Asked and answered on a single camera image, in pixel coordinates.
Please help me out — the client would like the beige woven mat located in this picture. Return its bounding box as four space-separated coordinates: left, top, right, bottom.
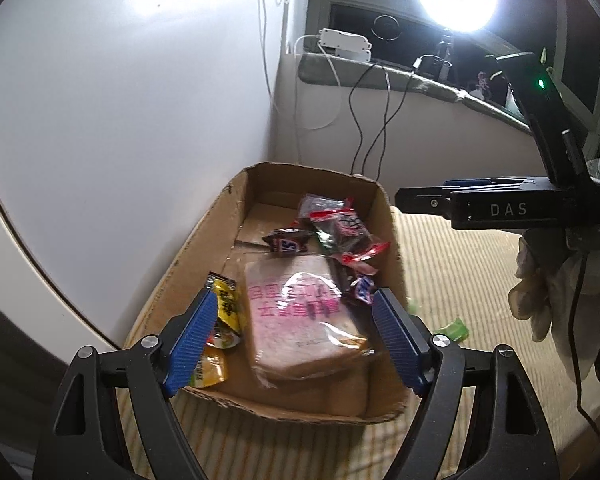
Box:
115 205 600 480

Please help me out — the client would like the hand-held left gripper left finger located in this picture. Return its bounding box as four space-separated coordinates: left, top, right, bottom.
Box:
35 287 220 480

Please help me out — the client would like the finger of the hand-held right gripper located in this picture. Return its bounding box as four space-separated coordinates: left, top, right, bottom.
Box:
395 187 454 219
442 177 551 189

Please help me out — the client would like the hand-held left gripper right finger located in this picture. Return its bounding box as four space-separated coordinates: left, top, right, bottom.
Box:
371 287 563 480

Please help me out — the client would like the black round ring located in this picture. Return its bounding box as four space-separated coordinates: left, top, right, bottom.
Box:
372 14 402 42

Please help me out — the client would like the dark red snack packet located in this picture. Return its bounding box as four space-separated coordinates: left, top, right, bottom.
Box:
310 209 392 267
299 193 355 227

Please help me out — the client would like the person's right hand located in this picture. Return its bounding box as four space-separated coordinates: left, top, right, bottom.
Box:
509 230 600 387

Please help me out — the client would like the bagged bread slices pink print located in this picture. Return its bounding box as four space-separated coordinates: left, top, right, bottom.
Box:
242 252 376 387

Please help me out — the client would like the small pink ornament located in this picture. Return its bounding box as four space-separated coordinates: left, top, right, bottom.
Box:
474 70 504 99

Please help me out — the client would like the braised egg packet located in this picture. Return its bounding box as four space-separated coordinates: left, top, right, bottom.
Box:
187 345 230 389

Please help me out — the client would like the black light stand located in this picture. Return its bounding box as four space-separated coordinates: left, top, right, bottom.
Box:
412 34 457 82

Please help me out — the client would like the yellow snack packet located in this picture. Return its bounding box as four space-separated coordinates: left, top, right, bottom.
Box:
205 271 243 350

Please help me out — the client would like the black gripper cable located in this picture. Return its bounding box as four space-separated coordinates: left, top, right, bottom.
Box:
569 247 600 434

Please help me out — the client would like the brown cardboard box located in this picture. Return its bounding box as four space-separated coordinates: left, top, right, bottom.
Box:
122 161 411 423

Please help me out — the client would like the grey window sill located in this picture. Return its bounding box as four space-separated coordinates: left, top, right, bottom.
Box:
298 51 535 134

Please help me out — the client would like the white power strip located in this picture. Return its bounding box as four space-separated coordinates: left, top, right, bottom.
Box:
316 28 375 63

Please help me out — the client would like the thin dark cable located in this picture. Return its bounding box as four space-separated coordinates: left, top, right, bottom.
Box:
361 67 417 177
349 62 387 175

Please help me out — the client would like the dark window with frame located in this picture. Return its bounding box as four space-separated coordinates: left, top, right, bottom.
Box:
305 0 600 153

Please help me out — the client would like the white power cable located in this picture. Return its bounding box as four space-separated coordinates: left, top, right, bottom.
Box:
294 35 344 132

